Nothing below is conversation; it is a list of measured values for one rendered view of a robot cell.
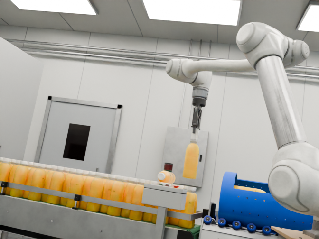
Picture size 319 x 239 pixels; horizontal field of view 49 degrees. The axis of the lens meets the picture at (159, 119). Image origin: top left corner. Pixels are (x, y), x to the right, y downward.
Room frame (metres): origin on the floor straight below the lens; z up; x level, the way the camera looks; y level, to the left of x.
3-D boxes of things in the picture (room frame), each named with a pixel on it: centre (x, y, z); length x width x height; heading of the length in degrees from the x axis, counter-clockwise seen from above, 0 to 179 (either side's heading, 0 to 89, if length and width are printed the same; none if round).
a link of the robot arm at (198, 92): (1.90, -0.20, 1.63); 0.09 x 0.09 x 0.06
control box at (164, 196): (1.80, -0.08, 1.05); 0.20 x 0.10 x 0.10; 72
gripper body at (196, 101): (1.90, -0.20, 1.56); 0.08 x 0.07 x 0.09; 162
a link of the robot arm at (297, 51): (1.41, -0.49, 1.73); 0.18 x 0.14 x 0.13; 32
